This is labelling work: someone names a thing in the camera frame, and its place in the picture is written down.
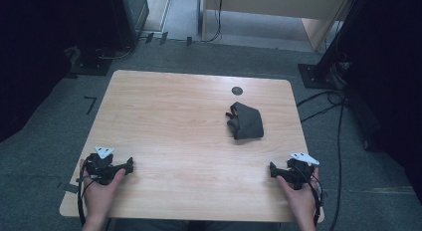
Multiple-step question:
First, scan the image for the black cabinet with base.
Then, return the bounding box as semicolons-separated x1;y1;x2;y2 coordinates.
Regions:
69;0;150;77

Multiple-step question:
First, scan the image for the dark curtain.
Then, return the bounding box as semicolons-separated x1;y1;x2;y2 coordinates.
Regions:
341;0;422;207
0;0;81;144

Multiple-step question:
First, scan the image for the light wooden furniture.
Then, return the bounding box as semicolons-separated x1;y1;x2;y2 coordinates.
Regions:
198;0;353;52

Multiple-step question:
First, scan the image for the grey tape strip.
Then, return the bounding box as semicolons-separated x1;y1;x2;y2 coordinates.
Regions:
63;182;81;195

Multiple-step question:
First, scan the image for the long black floor cable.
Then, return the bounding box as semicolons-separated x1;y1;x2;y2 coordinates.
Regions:
327;97;347;231

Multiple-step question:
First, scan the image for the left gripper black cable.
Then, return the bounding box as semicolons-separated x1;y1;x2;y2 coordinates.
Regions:
77;159;96;227

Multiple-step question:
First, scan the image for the person's left hand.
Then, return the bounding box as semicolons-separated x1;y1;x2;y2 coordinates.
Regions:
79;159;127;222

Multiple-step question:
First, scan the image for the black metal stand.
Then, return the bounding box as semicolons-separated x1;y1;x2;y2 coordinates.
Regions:
297;0;377;91

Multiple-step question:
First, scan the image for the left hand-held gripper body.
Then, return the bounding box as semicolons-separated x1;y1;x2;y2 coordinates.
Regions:
84;145;117;186

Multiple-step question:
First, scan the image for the dark grey cloth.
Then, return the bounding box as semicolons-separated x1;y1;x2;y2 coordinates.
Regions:
225;102;265;140

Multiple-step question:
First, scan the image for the person's right hand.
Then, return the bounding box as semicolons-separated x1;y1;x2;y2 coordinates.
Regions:
276;166;321;224

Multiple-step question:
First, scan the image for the black cable by cabinet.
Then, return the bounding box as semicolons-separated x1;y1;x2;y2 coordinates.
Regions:
95;31;148;62

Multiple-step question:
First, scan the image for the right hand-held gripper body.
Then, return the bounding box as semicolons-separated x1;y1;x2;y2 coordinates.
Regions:
287;151;321;191

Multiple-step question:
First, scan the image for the hanging black cable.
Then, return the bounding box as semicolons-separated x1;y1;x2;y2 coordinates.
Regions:
200;0;224;44

